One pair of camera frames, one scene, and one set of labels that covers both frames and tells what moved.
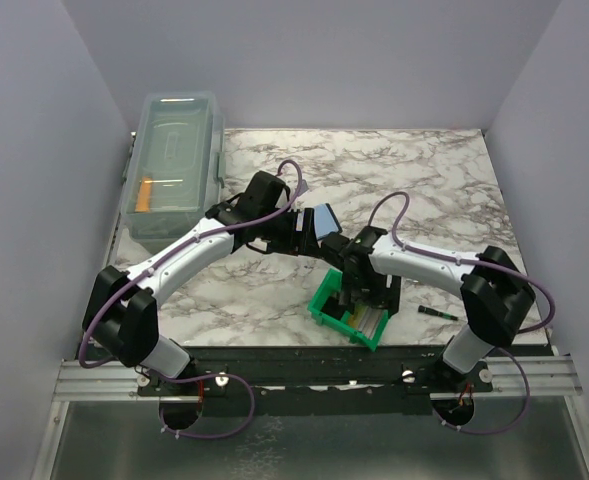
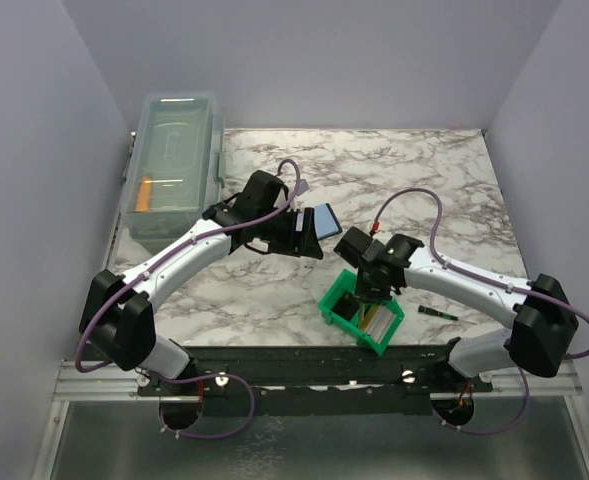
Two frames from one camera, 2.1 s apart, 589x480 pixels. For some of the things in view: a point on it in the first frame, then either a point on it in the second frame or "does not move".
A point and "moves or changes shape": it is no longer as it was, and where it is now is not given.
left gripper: x=293 y=243 does not move
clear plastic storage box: x=175 y=167 does not move
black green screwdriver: x=425 y=309 does not move
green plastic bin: x=330 y=286 moves or changes shape
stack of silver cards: x=369 y=321 -> x=380 y=323
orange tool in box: x=143 y=200 does not move
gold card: x=352 y=321 -> x=368 y=316
